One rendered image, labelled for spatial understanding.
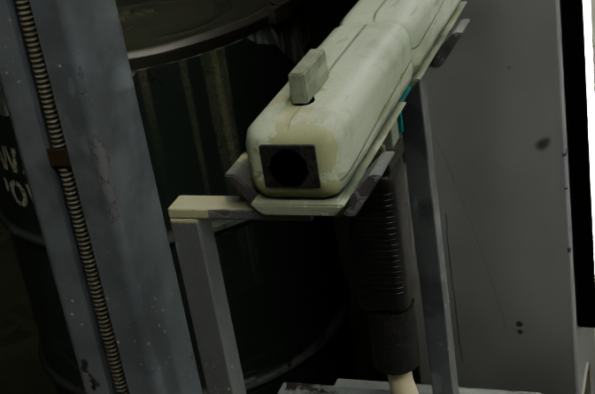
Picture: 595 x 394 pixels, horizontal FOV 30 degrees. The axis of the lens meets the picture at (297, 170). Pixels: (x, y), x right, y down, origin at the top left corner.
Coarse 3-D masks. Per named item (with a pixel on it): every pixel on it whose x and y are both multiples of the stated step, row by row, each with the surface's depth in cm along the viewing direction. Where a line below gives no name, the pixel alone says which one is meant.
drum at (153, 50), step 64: (192, 64) 158; (256, 64) 165; (0, 128) 167; (192, 128) 161; (0, 192) 179; (192, 192) 165; (256, 256) 173; (320, 256) 186; (64, 320) 179; (256, 320) 177; (320, 320) 187; (64, 384) 187; (256, 384) 179
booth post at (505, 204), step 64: (512, 0) 105; (448, 64) 110; (512, 64) 108; (448, 128) 113; (512, 128) 111; (448, 192) 116; (512, 192) 114; (448, 256) 120; (512, 256) 117; (512, 320) 121; (576, 320) 119; (512, 384) 124; (576, 384) 122
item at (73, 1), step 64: (0, 0) 63; (64, 0) 62; (0, 64) 65; (64, 64) 64; (128, 64) 69; (64, 128) 66; (128, 128) 69; (64, 192) 69; (128, 192) 69; (64, 256) 70; (128, 256) 69; (128, 320) 71; (128, 384) 73; (192, 384) 77
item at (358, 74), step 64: (384, 0) 66; (448, 0) 71; (320, 64) 54; (384, 64) 58; (256, 128) 51; (320, 128) 50; (384, 128) 59; (320, 192) 51; (384, 192) 62; (384, 256) 64; (384, 320) 66
